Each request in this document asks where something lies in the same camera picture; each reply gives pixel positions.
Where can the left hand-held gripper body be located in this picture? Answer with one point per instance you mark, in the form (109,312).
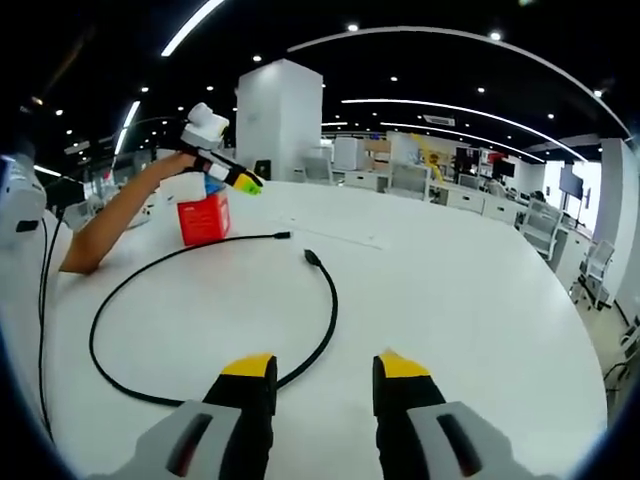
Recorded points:
(202,132)

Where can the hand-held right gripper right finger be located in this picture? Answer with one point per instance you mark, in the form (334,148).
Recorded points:
(405,395)

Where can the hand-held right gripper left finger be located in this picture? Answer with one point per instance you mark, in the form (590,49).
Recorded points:
(235,400)

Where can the white cardboard box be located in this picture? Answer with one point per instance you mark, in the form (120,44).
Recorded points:
(182,190)

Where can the red cardboard box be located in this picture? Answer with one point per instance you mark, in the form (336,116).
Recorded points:
(205,220)

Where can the white square pillar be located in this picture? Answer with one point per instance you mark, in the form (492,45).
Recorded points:
(280,120)

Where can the grey office chair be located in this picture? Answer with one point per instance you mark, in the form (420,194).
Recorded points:
(410,181)
(316,171)

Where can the white table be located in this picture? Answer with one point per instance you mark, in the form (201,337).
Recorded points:
(425,310)

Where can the white cabinet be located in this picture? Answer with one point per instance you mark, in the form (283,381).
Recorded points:
(346,154)

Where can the white worn device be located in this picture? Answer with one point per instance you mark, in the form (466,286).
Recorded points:
(17,200)

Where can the white mesh office chair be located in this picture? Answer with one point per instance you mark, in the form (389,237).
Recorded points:
(542,227)
(595,272)

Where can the black monitor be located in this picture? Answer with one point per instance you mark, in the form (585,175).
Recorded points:
(572,182)

